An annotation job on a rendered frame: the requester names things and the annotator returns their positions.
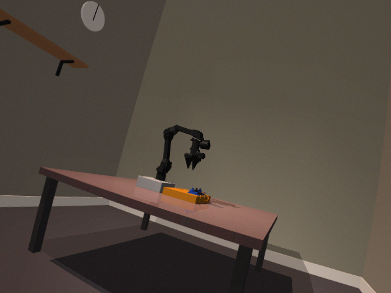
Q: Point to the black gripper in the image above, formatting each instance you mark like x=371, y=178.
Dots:
x=192, y=157

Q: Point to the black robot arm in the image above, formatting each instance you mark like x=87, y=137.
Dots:
x=169, y=133

